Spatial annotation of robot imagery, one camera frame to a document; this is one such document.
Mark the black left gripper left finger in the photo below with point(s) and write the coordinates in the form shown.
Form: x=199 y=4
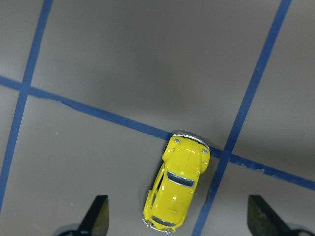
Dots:
x=96 y=220

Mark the yellow toy beetle car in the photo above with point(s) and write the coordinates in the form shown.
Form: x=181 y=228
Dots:
x=185 y=158

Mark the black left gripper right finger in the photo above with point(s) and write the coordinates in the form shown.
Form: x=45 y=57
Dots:
x=262 y=220

